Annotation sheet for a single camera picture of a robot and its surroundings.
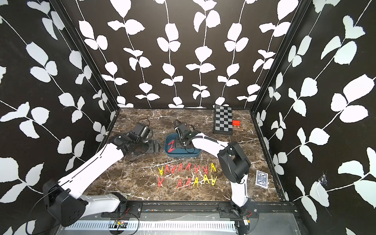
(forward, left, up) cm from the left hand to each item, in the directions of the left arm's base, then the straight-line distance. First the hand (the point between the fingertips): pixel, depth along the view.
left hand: (154, 146), depth 79 cm
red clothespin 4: (-6, -9, -17) cm, 20 cm away
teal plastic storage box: (-2, -13, -5) cm, 14 cm away
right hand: (+8, -11, -9) cm, 17 cm away
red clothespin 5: (-8, -29, -17) cm, 34 cm away
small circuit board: (-33, +17, -17) cm, 41 cm away
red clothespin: (-5, -19, -16) cm, 25 cm away
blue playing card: (-15, -61, -16) cm, 65 cm away
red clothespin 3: (-8, -23, -16) cm, 29 cm away
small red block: (+28, -56, -16) cm, 65 cm away
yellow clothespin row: (-6, -33, -16) cm, 37 cm away
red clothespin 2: (-6, -13, -16) cm, 22 cm away
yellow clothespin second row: (-13, -28, -16) cm, 35 cm away
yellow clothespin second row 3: (-14, -23, -17) cm, 32 cm away
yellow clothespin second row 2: (-15, -33, -17) cm, 40 cm away
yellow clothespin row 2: (-7, -2, -17) cm, 19 cm away
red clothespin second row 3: (-15, -13, -16) cm, 26 cm away
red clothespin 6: (-6, -5, -16) cm, 18 cm away
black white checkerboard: (+30, -46, -15) cm, 57 cm away
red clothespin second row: (-14, -2, -16) cm, 22 cm away
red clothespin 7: (+7, -7, -16) cm, 19 cm away
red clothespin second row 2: (-15, -18, -17) cm, 29 cm away
